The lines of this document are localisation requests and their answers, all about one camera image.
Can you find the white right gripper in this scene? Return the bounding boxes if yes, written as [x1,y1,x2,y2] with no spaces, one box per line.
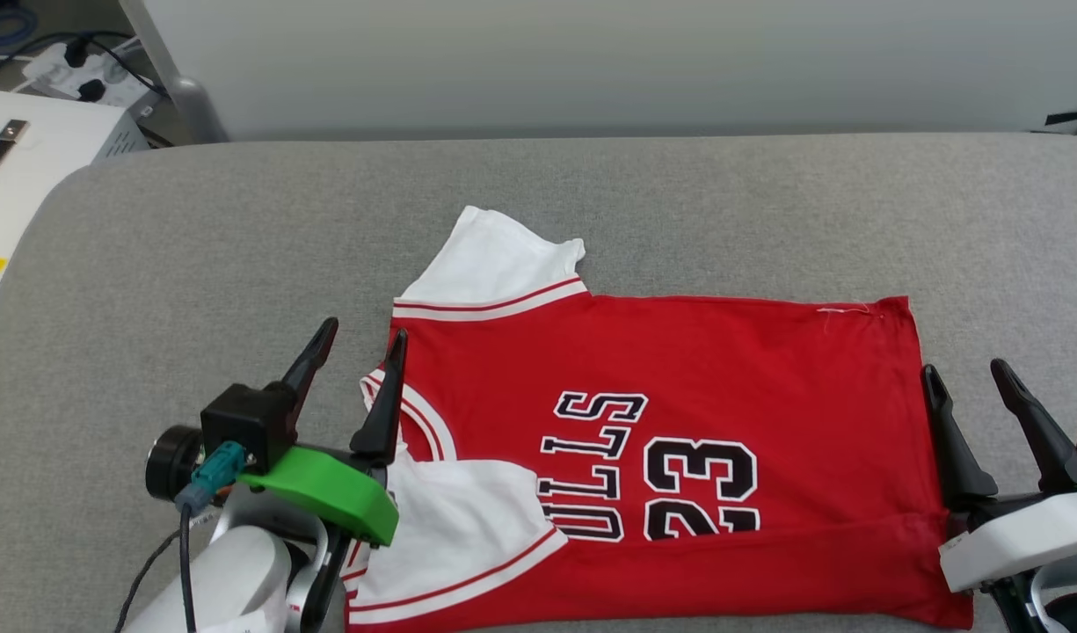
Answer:
[920,358,1077,595]

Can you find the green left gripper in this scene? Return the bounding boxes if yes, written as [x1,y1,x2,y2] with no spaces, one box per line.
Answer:
[237,317,410,549]

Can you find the red white Bulls 23 jersey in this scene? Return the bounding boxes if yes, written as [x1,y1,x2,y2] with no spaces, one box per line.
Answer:
[345,206,975,633]

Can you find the white equipment box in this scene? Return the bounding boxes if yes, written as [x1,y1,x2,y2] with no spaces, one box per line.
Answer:
[0,88,150,322]

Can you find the white power strip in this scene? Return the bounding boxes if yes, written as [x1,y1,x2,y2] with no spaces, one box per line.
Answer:
[21,37,156,111]

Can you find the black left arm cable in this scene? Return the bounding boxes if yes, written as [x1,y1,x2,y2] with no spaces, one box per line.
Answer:
[114,441,249,633]

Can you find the white metal frame post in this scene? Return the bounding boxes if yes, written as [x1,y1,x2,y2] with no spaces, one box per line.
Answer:
[119,0,233,145]

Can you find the blue coiled cable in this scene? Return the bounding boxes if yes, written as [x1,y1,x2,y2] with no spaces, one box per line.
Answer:
[0,3,40,52]

